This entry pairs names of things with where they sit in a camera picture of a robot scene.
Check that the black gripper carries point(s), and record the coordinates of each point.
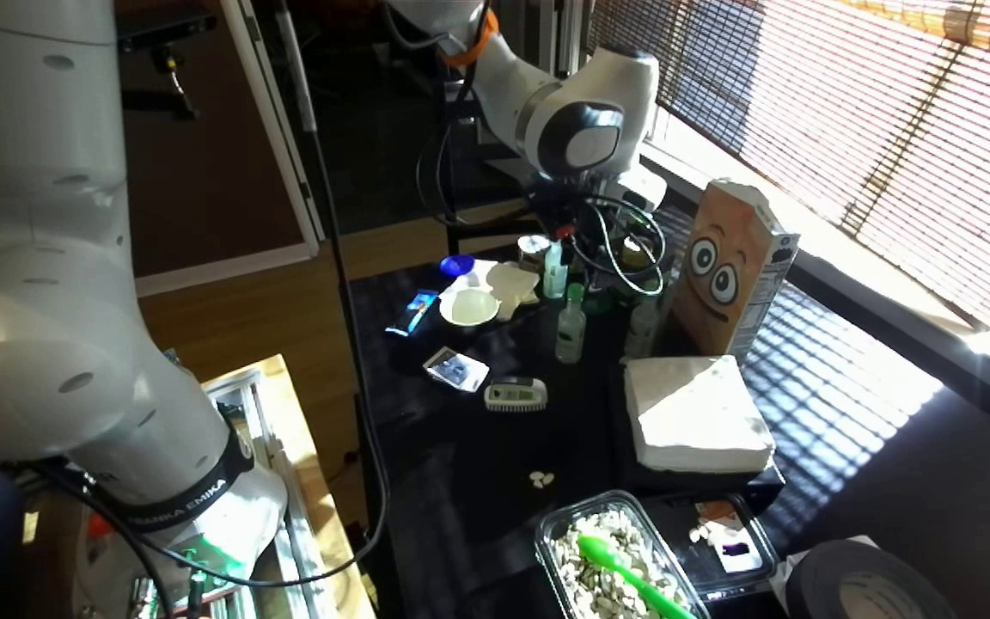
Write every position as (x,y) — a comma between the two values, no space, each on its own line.
(584,206)

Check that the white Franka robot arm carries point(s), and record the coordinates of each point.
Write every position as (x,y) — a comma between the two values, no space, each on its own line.
(48,287)

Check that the yellow tin with foil lid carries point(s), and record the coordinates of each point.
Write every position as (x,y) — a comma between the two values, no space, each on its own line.
(534,249)

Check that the yellow drink can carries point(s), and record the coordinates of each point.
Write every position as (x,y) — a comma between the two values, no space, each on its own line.
(632,256)

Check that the loose white paper napkin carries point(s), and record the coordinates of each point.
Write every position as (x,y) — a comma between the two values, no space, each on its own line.
(513,287)

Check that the blue round lid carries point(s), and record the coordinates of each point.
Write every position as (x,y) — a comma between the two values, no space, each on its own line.
(457,267)

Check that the white round plate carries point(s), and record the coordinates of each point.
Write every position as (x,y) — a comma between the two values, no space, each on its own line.
(470,305)

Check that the brown cardboard face box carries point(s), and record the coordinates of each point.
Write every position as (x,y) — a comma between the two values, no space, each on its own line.
(731,271)

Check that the blue snack bar wrapper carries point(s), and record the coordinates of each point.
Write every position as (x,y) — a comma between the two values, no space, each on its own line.
(409,315)

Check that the blue white card pack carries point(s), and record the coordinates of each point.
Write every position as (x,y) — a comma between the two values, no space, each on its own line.
(456,368)

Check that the white napkin stack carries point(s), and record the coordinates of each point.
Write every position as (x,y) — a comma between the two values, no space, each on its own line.
(696,415)

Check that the wide window blind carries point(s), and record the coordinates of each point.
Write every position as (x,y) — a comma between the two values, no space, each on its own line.
(841,106)

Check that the small white crumb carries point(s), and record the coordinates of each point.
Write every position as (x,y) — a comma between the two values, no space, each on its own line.
(541,480)

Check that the black napkin holder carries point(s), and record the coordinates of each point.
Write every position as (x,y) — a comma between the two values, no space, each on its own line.
(702,486)

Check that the green plastic spoon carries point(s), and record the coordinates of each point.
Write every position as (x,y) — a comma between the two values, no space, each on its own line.
(619,561)

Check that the small white card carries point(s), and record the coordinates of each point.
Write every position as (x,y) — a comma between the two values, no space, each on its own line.
(731,537)

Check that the clear plastic food container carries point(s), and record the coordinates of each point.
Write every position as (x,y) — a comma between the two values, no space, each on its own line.
(567,573)

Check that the black tape roll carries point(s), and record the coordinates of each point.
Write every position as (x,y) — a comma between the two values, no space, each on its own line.
(860,586)

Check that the aluminium rail frame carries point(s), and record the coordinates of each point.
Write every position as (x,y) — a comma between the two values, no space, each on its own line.
(291,537)

